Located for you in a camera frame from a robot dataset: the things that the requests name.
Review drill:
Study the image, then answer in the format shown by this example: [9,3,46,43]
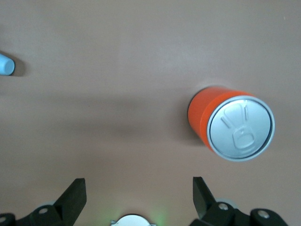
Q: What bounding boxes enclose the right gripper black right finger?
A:
[190,177,289,226]

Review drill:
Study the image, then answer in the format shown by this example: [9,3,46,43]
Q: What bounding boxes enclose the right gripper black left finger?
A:
[0,178,87,226]

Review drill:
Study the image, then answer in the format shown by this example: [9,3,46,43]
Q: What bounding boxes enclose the light blue plastic cup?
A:
[0,52,16,76]

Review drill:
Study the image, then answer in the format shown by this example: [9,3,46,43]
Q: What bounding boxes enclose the large orange can silver lid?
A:
[187,86,276,163]

